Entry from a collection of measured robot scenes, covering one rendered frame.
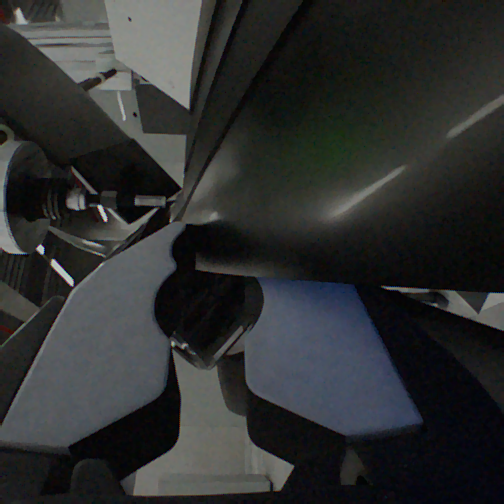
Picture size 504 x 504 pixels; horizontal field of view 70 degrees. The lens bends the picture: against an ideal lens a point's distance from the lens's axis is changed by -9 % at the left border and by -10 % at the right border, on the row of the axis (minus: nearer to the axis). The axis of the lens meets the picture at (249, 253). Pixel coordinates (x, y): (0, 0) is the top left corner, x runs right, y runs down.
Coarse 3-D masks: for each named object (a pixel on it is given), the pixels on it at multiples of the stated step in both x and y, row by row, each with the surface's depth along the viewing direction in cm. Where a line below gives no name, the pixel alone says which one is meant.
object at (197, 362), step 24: (168, 216) 28; (192, 288) 26; (216, 288) 26; (240, 288) 27; (192, 312) 26; (216, 312) 27; (240, 312) 28; (192, 336) 26; (216, 336) 27; (240, 336) 30; (192, 360) 31; (216, 360) 28
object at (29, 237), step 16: (16, 144) 21; (32, 144) 22; (0, 160) 20; (16, 160) 20; (32, 160) 23; (0, 176) 19; (16, 176) 21; (48, 176) 25; (0, 192) 19; (16, 192) 21; (0, 208) 20; (16, 208) 21; (0, 224) 20; (16, 224) 21; (32, 224) 23; (48, 224) 26; (0, 240) 21; (16, 240) 21; (32, 240) 23
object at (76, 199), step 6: (66, 192) 23; (72, 192) 23; (78, 192) 23; (84, 192) 23; (66, 198) 23; (72, 198) 23; (78, 198) 23; (84, 198) 23; (66, 204) 23; (72, 204) 23; (78, 204) 23; (84, 204) 23
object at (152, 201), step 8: (104, 192) 23; (112, 192) 23; (88, 200) 23; (96, 200) 23; (104, 200) 23; (112, 200) 23; (120, 200) 23; (128, 200) 23; (136, 200) 23; (144, 200) 23; (152, 200) 23; (160, 200) 23; (112, 208) 23
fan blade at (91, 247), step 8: (56, 232) 51; (64, 232) 56; (64, 240) 47; (72, 240) 48; (80, 240) 52; (88, 248) 44; (96, 248) 45; (104, 248) 48; (112, 248) 52; (104, 256) 42
